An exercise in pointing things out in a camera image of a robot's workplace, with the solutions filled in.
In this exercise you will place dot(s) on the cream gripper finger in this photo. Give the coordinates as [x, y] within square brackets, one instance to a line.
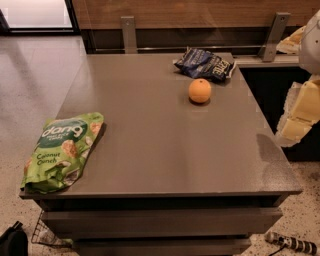
[290, 45]
[301, 112]

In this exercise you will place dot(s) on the blue chip bag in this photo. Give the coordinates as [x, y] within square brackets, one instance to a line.
[199, 63]

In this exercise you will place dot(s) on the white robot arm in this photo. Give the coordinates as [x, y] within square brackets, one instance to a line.
[309, 48]

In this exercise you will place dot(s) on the green rice chip bag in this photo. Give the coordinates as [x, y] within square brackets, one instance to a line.
[61, 153]

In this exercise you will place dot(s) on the black bag on floor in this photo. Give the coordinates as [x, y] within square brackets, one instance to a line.
[14, 241]

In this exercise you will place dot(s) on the orange fruit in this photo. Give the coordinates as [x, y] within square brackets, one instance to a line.
[199, 91]

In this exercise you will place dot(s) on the black white striped tool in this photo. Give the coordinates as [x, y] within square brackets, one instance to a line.
[297, 245]

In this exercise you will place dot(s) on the grey drawer cabinet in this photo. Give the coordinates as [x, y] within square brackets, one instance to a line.
[168, 177]

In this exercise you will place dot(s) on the left grey metal bracket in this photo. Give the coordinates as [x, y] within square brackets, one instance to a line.
[129, 34]

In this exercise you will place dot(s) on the metal rail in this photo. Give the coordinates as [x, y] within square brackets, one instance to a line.
[235, 50]

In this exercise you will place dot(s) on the wire basket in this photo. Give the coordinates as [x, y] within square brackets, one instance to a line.
[42, 235]

